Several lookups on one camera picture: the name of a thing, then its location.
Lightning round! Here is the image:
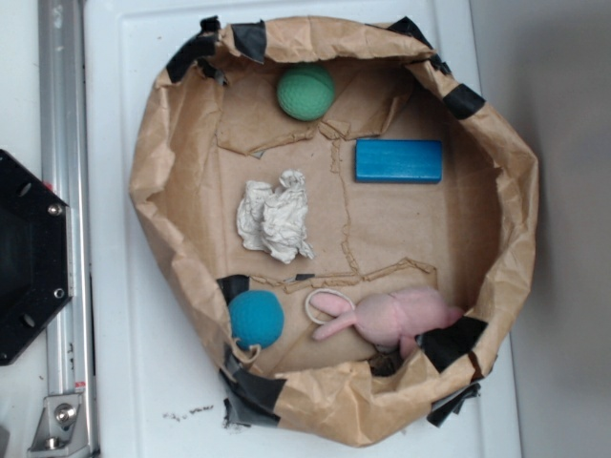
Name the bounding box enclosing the blue rectangular wooden block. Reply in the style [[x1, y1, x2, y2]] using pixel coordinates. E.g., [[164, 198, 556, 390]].
[[354, 138, 442, 184]]

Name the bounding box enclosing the crumpled white paper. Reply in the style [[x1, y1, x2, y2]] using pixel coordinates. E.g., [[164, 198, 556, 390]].
[[236, 169, 315, 264]]

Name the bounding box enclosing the brown paper bin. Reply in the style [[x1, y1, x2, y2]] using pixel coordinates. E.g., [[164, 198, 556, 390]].
[[130, 16, 538, 447]]

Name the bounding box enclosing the blue foam ball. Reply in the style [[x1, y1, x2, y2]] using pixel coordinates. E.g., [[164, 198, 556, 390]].
[[229, 290, 284, 350]]

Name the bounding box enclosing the pink plush bunny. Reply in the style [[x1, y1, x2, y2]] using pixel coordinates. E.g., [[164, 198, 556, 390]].
[[305, 286, 464, 359]]

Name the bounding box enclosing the green foam ball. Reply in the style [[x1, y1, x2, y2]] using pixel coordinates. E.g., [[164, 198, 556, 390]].
[[277, 64, 335, 121]]

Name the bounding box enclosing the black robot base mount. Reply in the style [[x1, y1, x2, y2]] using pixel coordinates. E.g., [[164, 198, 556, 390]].
[[0, 150, 71, 366]]

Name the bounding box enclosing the aluminium extrusion rail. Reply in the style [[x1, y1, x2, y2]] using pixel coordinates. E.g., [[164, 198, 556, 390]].
[[37, 1, 95, 396]]

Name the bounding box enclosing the metal corner bracket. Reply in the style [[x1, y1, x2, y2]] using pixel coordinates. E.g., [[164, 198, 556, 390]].
[[27, 393, 99, 458]]

